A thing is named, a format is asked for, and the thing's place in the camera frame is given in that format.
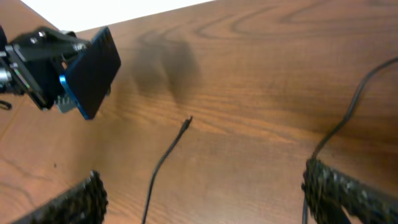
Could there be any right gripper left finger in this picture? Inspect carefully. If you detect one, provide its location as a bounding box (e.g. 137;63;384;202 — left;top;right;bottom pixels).
13;170;108;224

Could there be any blue Samsung Galaxy smartphone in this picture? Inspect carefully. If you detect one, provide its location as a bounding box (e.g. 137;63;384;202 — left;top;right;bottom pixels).
59;27;121;120

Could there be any black USB charging cable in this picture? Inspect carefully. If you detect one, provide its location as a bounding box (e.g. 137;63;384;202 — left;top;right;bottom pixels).
141;55;398;224

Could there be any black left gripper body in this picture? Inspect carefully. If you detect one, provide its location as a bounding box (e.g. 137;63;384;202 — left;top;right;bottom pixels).
1;26;91;110

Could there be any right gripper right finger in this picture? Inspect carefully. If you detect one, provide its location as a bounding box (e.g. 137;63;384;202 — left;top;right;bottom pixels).
302;159;397;224

